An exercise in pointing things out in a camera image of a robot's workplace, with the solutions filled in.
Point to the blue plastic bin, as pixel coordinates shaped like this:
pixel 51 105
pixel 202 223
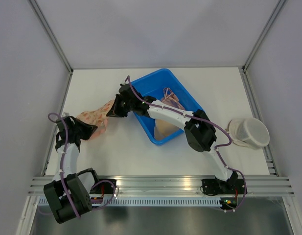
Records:
pixel 153 85

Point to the floral mesh laundry bag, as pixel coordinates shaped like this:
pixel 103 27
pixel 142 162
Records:
pixel 98 118

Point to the white slotted cable duct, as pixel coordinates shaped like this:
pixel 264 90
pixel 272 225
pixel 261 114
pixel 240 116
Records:
pixel 165 202

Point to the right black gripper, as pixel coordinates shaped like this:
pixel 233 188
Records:
pixel 114 111

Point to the aluminium mounting rail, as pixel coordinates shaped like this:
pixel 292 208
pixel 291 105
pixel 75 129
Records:
pixel 153 186

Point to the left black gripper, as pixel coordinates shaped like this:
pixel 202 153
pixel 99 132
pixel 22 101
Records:
pixel 89 129

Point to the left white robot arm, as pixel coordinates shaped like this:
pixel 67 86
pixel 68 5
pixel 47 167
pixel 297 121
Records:
pixel 68 194

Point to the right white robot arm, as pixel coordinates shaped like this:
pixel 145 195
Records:
pixel 202 135

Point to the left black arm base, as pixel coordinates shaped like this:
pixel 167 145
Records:
pixel 104 186

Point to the white mesh laundry bag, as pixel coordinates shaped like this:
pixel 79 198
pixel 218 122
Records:
pixel 248 132

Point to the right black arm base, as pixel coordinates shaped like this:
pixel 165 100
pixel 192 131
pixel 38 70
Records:
pixel 214 187

